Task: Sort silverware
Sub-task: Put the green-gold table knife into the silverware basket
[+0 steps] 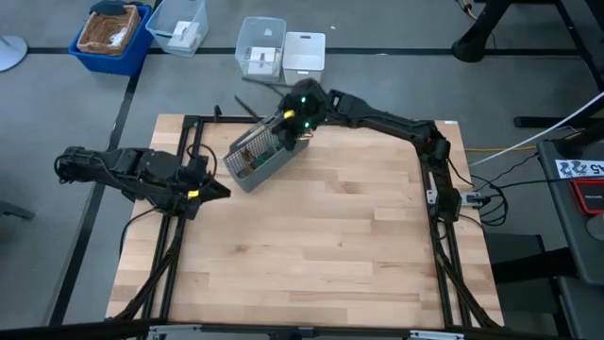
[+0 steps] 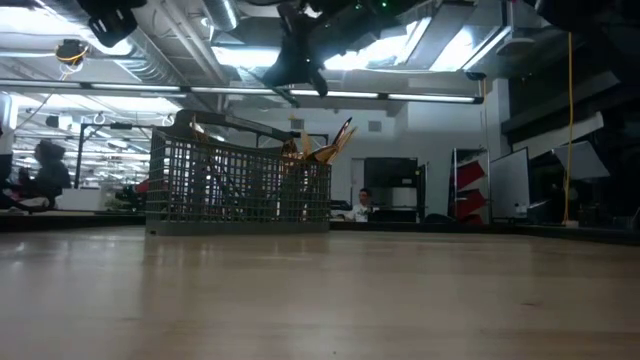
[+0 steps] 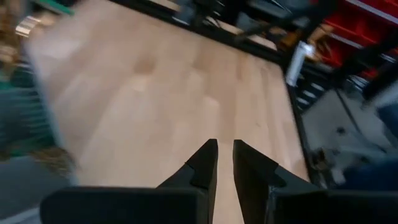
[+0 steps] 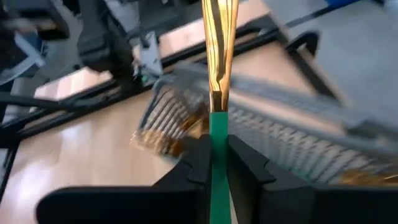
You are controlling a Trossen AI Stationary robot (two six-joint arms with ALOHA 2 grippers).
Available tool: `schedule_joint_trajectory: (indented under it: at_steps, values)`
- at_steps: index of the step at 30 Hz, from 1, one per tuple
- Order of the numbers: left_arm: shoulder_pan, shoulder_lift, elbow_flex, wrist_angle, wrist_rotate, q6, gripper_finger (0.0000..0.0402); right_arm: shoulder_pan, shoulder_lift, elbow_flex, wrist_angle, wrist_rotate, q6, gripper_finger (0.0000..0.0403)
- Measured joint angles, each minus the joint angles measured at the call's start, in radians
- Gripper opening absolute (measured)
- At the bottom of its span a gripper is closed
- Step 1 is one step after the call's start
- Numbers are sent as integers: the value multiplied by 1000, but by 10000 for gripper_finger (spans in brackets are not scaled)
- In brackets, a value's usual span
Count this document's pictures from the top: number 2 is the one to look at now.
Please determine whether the black cabinet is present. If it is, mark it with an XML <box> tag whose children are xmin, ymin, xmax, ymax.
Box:
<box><xmin>363</xmin><ymin>156</ymin><xmax>420</xmax><ymax>224</ymax></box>

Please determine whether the red shelf rack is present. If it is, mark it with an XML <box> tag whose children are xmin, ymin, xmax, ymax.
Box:
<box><xmin>451</xmin><ymin>146</ymin><xmax>490</xmax><ymax>227</ymax></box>

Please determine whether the grey mesh cutlery basket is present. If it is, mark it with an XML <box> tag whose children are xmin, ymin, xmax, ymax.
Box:
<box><xmin>143</xmin><ymin>108</ymin><xmax>334</xmax><ymax>237</ymax></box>

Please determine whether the whiteboard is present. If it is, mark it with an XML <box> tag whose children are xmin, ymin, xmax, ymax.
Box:
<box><xmin>488</xmin><ymin>146</ymin><xmax>532</xmax><ymax>221</ymax></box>

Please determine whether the yellow ceiling cable reel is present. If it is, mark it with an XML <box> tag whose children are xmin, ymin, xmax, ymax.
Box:
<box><xmin>53</xmin><ymin>38</ymin><xmax>92</xmax><ymax>67</ymax></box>

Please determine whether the long ceiling light bar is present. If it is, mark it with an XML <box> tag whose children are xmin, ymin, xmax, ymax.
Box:
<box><xmin>0</xmin><ymin>78</ymin><xmax>485</xmax><ymax>106</ymax></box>

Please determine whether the silver round air duct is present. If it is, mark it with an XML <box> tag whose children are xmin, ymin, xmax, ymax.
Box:
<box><xmin>199</xmin><ymin>0</ymin><xmax>242</xmax><ymax>32</ymax></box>

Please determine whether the yellow hanging cable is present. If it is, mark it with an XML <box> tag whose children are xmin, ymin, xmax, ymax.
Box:
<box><xmin>562</xmin><ymin>30</ymin><xmax>575</xmax><ymax>225</ymax></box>

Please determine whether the person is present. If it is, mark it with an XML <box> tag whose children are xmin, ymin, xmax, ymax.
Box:
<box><xmin>344</xmin><ymin>187</ymin><xmax>381</xmax><ymax>224</ymax></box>
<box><xmin>29</xmin><ymin>138</ymin><xmax>73</xmax><ymax>210</ymax></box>

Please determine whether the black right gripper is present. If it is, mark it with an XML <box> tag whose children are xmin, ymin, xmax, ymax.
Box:
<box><xmin>261</xmin><ymin>1</ymin><xmax>331</xmax><ymax>99</ymax></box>

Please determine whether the grey slanted panel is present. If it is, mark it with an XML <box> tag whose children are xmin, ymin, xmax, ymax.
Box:
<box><xmin>551</xmin><ymin>139</ymin><xmax>612</xmax><ymax>182</ymax></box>

